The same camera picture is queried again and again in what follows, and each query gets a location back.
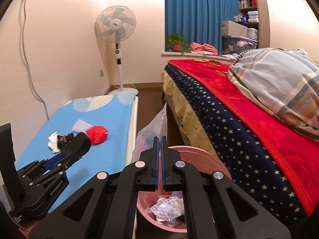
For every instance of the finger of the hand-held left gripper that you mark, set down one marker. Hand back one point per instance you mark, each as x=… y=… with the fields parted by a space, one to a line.
x=53 y=161
x=79 y=144

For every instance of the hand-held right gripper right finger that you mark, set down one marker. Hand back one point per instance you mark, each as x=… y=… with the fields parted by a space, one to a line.
x=163 y=169

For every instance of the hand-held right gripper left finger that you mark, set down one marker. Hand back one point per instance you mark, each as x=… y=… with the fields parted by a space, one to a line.
x=156 y=169

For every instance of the black patterned wrapper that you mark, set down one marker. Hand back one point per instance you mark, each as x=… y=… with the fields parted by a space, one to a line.
x=65 y=140

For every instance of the pink plastic bin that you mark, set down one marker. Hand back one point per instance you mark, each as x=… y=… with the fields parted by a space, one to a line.
x=199 y=159

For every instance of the clear plastic bag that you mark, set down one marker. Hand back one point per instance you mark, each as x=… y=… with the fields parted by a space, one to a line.
x=149 y=132

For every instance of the white paper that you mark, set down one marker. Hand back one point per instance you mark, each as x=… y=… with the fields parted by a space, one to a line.
x=165 y=208

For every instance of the purple foam net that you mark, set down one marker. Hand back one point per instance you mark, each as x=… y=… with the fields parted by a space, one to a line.
x=81 y=125

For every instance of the crumpled white tissue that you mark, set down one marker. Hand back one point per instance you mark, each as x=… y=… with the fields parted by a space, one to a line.
x=53 y=142

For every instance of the round red plastic bag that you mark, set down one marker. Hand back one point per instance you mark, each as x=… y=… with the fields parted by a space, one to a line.
x=98 y=134

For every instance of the white low table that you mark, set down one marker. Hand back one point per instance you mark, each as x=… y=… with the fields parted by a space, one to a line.
x=132 y=134

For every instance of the blue printed tablecloth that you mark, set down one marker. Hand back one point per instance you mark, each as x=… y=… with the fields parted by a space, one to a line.
x=104 y=109

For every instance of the yellow star bed sheet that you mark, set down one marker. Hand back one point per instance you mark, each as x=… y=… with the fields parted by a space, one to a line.
x=184 y=109

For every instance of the white standing fan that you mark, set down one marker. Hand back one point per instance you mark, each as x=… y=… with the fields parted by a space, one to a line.
x=116 y=25

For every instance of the pink folded cloth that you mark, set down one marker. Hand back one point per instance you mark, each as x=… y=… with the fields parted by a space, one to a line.
x=203 y=48

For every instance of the potted green plant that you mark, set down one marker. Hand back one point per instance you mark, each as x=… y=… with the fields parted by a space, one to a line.
x=177 y=42

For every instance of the dark storage bin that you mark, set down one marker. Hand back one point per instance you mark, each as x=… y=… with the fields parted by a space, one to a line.
x=231 y=46

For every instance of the striped grey duvet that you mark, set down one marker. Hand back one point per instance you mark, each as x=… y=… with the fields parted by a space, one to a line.
x=276 y=84

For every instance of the beige storage box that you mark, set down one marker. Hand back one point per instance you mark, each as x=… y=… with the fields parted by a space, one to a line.
x=233 y=28

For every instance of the blue curtain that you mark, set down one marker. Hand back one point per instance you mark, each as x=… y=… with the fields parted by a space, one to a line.
x=199 y=15

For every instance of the clear lidded storage box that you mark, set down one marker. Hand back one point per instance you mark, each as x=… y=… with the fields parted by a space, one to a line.
x=252 y=33

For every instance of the stack of white towels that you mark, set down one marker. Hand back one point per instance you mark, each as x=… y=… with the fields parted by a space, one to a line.
x=252 y=16

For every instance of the row of books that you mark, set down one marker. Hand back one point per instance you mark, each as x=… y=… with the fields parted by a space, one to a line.
x=245 y=3

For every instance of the wooden bookshelf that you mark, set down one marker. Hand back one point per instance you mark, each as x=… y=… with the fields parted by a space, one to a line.
x=258 y=5

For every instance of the red box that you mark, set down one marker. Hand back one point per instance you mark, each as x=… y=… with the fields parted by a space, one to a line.
x=254 y=1

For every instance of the white wall socket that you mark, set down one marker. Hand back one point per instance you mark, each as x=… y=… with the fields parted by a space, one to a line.
x=102 y=73

